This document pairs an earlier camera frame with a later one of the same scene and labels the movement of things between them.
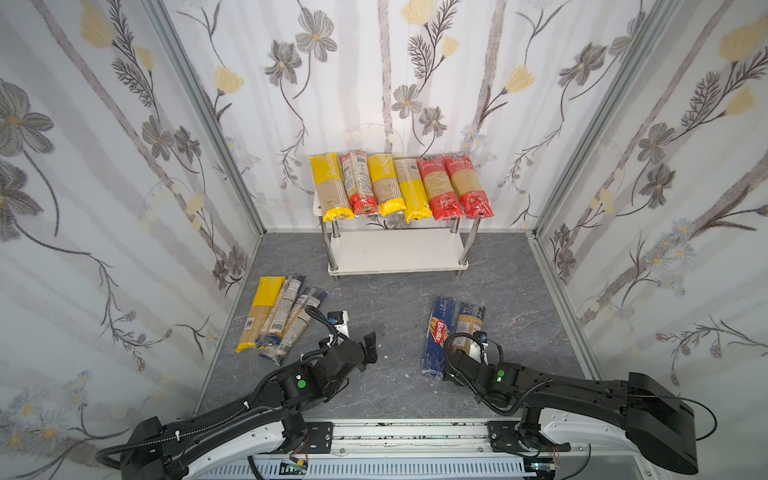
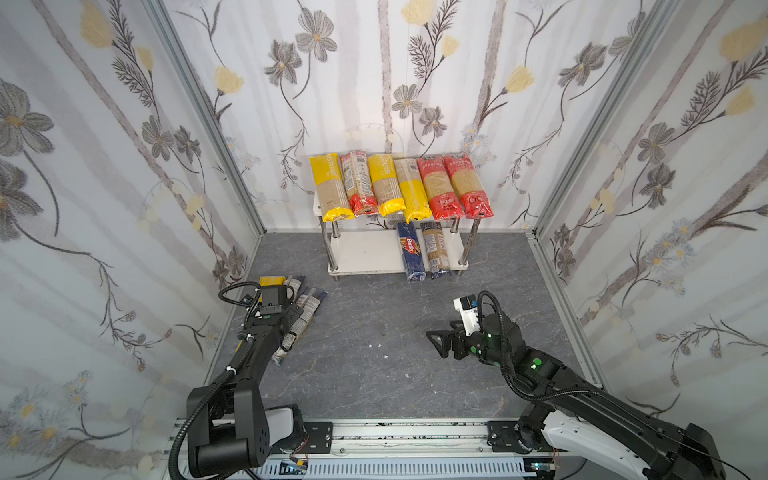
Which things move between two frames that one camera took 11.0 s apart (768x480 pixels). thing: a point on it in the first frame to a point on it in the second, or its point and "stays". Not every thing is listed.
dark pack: (293, 326) stays
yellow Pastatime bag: (415, 203) stays
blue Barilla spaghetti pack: (439, 329) to (411, 252)
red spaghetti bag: (475, 203) stays
